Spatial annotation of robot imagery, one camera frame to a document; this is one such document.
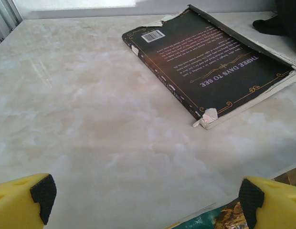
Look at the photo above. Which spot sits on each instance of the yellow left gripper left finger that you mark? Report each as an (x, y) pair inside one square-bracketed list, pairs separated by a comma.
[(14, 205)]

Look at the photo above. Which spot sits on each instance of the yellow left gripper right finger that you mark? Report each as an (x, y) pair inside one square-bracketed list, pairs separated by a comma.
[(281, 207)]

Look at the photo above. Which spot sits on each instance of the teal and orange book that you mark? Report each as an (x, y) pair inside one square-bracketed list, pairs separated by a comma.
[(222, 214)]

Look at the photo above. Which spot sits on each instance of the black torn paperback book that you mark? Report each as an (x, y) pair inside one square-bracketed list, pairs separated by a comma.
[(210, 71)]

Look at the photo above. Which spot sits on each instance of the black backpack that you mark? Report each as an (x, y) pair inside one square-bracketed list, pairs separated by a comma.
[(286, 19)]

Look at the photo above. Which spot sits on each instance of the aluminium frame post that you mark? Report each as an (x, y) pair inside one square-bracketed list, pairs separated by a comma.
[(4, 16)]

